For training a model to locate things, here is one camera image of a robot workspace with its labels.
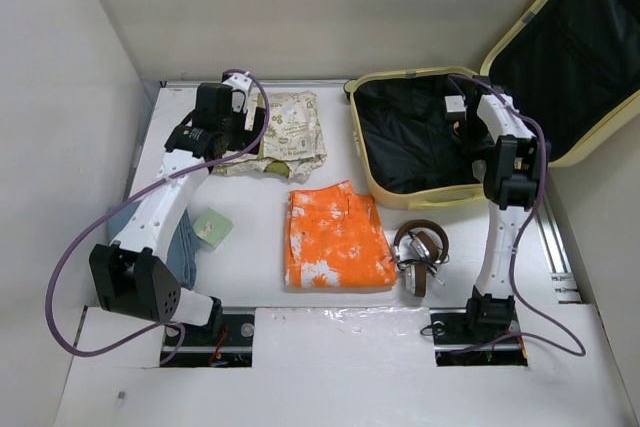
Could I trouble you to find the cream green printed jacket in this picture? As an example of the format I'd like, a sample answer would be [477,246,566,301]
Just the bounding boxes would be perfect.
[213,91,327,183]

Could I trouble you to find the green small box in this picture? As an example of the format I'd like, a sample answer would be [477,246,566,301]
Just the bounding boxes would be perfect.
[192,208,233,249]

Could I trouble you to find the brown silver headphones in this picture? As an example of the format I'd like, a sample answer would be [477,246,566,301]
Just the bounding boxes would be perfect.
[392,219,450,298]

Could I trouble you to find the orange white shorts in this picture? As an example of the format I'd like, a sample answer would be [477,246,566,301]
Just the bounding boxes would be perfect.
[284,180,397,290]

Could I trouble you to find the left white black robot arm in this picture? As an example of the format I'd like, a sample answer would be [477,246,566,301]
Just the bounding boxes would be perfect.
[89,70,265,344]

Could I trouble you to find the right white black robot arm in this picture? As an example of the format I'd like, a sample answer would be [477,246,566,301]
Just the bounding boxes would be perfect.
[462,93,547,341]

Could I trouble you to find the yellow open suitcase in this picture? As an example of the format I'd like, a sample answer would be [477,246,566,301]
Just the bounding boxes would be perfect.
[345,0,639,210]

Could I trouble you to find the blue folded jeans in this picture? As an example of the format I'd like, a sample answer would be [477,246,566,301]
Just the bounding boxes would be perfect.
[107,201,200,290]

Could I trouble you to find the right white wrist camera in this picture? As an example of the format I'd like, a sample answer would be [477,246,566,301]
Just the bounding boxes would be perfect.
[444,95,466,122]

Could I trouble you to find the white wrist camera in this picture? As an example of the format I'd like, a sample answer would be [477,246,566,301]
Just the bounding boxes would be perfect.
[444,95,466,122]
[222,72,253,114]

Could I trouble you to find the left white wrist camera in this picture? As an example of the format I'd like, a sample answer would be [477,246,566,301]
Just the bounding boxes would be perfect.
[222,72,253,114]

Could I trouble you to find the aluminium rail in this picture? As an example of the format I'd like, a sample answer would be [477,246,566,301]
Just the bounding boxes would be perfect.
[536,197,582,304]

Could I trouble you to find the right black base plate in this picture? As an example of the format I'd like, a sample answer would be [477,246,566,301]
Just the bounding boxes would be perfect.
[420,308,528,367]

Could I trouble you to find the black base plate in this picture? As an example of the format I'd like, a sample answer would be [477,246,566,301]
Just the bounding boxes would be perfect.
[163,309,255,369]
[420,308,528,367]

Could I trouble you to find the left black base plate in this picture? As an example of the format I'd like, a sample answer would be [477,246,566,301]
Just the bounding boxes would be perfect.
[163,309,255,369]

